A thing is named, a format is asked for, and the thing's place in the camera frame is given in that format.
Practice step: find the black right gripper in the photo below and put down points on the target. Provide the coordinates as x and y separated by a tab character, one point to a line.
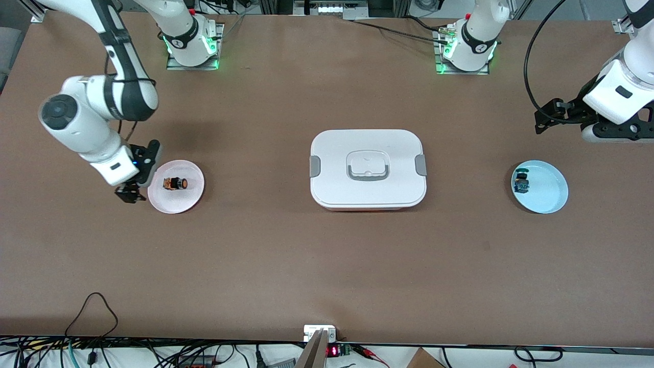
129	192

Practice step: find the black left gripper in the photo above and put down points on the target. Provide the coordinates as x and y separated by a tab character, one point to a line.
576	109

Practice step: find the orange push button switch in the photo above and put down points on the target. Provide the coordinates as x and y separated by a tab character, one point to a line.
176	183

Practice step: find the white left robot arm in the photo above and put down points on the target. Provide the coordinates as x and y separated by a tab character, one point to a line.
477	30

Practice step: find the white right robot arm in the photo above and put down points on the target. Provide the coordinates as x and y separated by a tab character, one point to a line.
76	128

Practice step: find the pink round plate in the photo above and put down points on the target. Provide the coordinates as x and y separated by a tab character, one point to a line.
179	202

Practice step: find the light blue round plate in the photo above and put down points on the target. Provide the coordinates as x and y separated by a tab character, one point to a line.
554	179

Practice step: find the white lunch box grey latches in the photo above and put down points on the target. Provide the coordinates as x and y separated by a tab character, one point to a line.
368	148

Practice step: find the small white device box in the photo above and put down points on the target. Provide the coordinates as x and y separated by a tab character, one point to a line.
311	332

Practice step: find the aluminium bar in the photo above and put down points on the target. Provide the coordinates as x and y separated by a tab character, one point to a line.
312	355

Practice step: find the red digit display board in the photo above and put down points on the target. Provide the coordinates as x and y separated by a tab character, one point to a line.
333	351

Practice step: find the brown cardboard piece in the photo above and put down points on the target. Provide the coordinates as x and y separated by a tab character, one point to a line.
423	360

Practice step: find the red clip leads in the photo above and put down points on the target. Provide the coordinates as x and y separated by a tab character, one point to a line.
375	358

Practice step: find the green push button switch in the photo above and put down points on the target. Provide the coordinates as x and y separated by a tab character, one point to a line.
521	185

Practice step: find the aluminium corner bracket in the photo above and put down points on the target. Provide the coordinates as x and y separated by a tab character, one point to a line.
36	13
621	26

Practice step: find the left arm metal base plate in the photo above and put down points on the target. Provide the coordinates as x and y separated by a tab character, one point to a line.
449	72

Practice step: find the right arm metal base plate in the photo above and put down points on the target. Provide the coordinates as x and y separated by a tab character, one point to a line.
176	67

